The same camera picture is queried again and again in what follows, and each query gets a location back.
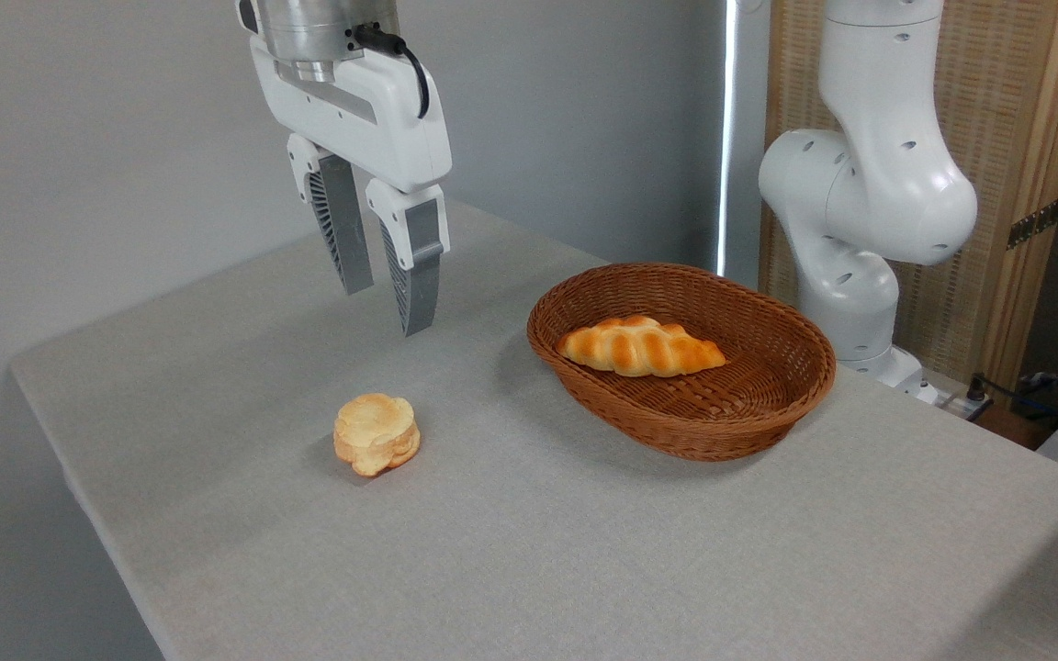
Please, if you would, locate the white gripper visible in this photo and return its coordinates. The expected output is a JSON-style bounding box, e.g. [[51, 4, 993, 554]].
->
[[249, 37, 453, 337]]

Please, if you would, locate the round flower-shaped bread bun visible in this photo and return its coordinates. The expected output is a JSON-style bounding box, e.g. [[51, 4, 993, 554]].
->
[[333, 393, 422, 477]]

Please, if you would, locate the long braided bread loaf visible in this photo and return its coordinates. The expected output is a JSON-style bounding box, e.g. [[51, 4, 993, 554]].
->
[[557, 315, 728, 378]]

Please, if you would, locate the brown oval wicker basket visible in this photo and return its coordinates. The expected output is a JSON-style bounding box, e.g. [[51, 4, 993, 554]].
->
[[526, 263, 838, 462]]

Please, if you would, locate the grey tablecloth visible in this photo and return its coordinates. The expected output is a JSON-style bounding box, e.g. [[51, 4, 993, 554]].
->
[[10, 195, 1058, 661]]

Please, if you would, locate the white power strip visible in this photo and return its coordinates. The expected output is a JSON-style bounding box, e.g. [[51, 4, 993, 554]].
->
[[935, 384, 995, 422]]

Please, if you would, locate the wooden woven folding screen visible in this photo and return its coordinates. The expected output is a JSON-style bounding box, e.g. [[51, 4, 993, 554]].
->
[[759, 0, 1058, 396]]

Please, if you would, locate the dark metal screen hinge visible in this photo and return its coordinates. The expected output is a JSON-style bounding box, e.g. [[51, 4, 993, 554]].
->
[[1007, 197, 1058, 251]]

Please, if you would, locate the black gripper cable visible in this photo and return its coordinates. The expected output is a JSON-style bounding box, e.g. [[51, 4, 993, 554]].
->
[[354, 24, 432, 120]]

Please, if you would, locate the black power cable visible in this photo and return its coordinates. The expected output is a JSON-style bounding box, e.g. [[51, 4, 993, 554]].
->
[[968, 372, 1058, 416]]

